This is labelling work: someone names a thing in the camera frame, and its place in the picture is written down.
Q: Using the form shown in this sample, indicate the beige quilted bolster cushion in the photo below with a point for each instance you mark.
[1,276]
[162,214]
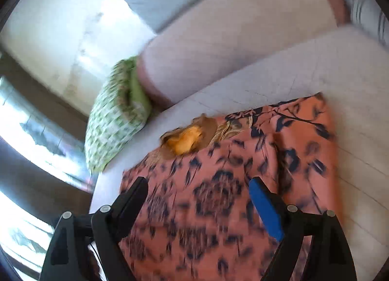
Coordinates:
[217,37]

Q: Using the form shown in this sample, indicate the green white patterned pillow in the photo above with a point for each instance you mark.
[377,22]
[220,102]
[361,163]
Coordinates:
[120,110]

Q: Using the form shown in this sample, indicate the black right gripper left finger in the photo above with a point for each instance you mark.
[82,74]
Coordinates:
[67,257]

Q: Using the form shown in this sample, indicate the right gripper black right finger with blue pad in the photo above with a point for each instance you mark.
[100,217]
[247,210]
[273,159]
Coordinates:
[329,256]

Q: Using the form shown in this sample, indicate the orange black floral garment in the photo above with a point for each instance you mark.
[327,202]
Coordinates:
[198,221]

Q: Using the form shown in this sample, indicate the grey striped pillow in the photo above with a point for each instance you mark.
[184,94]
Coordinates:
[368,16]

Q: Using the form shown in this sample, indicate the dark wooden glass door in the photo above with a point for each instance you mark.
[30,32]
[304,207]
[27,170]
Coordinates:
[43,167]

